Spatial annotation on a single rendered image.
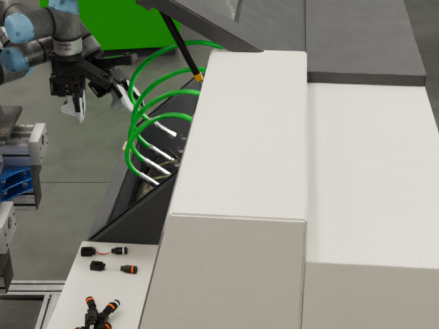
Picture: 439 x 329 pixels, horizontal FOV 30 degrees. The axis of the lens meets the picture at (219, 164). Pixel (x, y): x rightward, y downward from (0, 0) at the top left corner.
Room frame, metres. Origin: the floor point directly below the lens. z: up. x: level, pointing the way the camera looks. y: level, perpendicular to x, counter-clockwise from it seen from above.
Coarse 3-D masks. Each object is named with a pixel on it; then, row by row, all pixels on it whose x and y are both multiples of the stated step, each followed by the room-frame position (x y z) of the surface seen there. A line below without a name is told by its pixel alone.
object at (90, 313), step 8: (88, 296) 1.53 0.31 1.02; (88, 304) 1.51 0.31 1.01; (112, 304) 1.50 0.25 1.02; (88, 312) 1.46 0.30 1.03; (96, 312) 1.46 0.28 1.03; (104, 312) 1.48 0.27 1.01; (112, 312) 1.49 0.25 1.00; (88, 320) 1.43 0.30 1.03; (96, 320) 1.44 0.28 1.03; (104, 320) 1.45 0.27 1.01; (80, 328) 1.43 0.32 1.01; (88, 328) 1.42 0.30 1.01; (96, 328) 1.43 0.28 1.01; (104, 328) 1.43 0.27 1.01
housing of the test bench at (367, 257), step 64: (320, 0) 2.27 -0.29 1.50; (384, 0) 2.26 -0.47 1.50; (320, 64) 1.80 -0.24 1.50; (384, 64) 1.80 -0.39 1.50; (320, 128) 1.53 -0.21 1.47; (384, 128) 1.53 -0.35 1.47; (320, 192) 1.28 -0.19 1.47; (384, 192) 1.28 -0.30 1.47; (320, 256) 1.08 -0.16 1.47; (384, 256) 1.08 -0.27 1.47; (320, 320) 1.06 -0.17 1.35; (384, 320) 1.05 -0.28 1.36
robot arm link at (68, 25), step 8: (56, 0) 2.02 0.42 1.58; (64, 0) 2.02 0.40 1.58; (72, 0) 2.03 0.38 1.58; (56, 8) 2.01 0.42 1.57; (64, 8) 2.01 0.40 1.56; (72, 8) 2.02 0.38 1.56; (56, 16) 2.00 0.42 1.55; (64, 16) 2.01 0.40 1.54; (72, 16) 2.02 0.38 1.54; (56, 24) 1.99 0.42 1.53; (64, 24) 2.01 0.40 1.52; (72, 24) 2.02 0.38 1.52; (56, 32) 2.00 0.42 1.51; (64, 32) 2.01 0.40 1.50; (72, 32) 2.02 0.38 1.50; (80, 32) 2.05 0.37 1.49; (56, 40) 2.02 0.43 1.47; (64, 40) 2.01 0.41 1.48; (72, 40) 2.02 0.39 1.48
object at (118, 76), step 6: (90, 54) 2.19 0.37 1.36; (96, 54) 2.20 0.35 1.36; (90, 60) 2.21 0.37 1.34; (96, 60) 2.20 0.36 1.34; (96, 66) 2.20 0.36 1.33; (114, 66) 2.21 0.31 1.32; (108, 72) 2.16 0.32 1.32; (114, 72) 2.18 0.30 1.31; (120, 72) 2.21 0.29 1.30; (114, 78) 2.15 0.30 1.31; (120, 78) 2.18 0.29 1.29; (90, 84) 2.17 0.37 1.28; (96, 84) 2.17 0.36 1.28; (96, 90) 2.17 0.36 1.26; (102, 90) 2.16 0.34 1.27; (108, 90) 2.16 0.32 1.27; (102, 96) 2.16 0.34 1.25
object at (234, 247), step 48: (240, 96) 1.52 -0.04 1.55; (288, 96) 1.52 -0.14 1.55; (192, 144) 1.31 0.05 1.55; (240, 144) 1.31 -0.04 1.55; (288, 144) 1.31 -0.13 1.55; (192, 192) 1.15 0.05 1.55; (240, 192) 1.15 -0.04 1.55; (288, 192) 1.15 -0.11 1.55; (192, 240) 1.08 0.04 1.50; (240, 240) 1.08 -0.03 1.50; (288, 240) 1.07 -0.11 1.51; (192, 288) 1.08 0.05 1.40; (240, 288) 1.07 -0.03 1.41; (288, 288) 1.07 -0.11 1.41
